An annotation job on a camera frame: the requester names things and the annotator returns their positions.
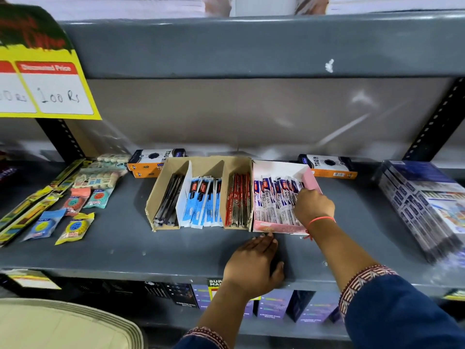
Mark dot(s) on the person's left hand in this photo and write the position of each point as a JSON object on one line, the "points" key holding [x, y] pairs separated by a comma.
{"points": [[250, 267]]}

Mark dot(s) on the person's right hand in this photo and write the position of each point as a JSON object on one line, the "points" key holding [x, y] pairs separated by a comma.
{"points": [[314, 208]]}

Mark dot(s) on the person's right fingers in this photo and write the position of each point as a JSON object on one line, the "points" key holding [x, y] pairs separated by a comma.
{"points": [[305, 196]]}

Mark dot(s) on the person's left thumb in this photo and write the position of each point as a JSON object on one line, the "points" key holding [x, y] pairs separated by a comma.
{"points": [[279, 272]]}

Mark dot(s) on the person's left forearm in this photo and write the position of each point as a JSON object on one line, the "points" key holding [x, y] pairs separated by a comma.
{"points": [[229, 308]]}

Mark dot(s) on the person's right forearm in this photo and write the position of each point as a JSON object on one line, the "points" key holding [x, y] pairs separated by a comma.
{"points": [[338, 250]]}

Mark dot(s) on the purple bottle box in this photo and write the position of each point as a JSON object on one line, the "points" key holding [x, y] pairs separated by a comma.
{"points": [[272, 305], [200, 296], [319, 308]]}

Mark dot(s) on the dark blue box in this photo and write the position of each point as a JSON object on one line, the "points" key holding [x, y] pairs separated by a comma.
{"points": [[174, 294], [298, 305]]}

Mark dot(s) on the row of white purple pen packets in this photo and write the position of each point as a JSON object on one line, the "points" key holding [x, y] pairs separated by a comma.
{"points": [[268, 208]]}

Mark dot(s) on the black orange carton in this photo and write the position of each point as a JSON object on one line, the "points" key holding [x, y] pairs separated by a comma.
{"points": [[145, 173], [156, 158], [330, 166]]}

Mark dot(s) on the pink display box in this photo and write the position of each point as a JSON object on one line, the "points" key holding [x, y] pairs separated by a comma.
{"points": [[276, 227]]}

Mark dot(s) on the black yellow shelf label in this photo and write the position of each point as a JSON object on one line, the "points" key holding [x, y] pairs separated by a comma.
{"points": [[214, 287]]}

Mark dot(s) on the row of red pen packets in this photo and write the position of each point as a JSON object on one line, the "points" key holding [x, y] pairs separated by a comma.
{"points": [[238, 203]]}

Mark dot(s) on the row of blue pen packets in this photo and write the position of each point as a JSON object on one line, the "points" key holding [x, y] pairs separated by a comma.
{"points": [[199, 203]]}

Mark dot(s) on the brown cardboard display box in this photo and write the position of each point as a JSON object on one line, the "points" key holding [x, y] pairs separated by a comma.
{"points": [[203, 165]]}

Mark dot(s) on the stack of blue stationery packets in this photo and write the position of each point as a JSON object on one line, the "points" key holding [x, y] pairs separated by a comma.
{"points": [[425, 199]]}

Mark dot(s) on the blue embroidered tunic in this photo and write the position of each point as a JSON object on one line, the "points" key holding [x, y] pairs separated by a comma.
{"points": [[399, 316]]}

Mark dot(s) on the bundle of black pens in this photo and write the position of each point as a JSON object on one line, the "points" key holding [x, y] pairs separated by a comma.
{"points": [[168, 199]]}

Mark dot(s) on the grey metal shelf unit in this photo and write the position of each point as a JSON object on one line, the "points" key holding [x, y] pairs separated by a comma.
{"points": [[254, 47]]}

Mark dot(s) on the clear pastel eraser pack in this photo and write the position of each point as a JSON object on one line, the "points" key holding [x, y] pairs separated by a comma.
{"points": [[114, 158], [96, 179], [105, 165]]}

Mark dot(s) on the teal eraser packet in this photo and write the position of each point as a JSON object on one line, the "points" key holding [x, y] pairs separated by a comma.
{"points": [[98, 198]]}

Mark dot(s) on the yellow eraser packet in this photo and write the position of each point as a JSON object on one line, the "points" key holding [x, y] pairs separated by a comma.
{"points": [[74, 228]]}

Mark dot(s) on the pink eraser packet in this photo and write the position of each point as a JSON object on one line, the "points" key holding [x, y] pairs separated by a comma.
{"points": [[74, 201]]}

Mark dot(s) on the yellow green pencil packet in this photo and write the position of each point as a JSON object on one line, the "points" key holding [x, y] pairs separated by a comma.
{"points": [[27, 221], [67, 173], [25, 207]]}

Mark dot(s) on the blue eraser packet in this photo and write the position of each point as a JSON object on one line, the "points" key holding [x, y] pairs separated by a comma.
{"points": [[43, 225]]}

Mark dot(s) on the white yellow shelf label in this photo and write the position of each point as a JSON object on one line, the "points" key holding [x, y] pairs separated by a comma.
{"points": [[32, 279]]}

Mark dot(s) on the yellow price sign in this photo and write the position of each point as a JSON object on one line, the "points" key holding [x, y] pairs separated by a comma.
{"points": [[54, 87]]}

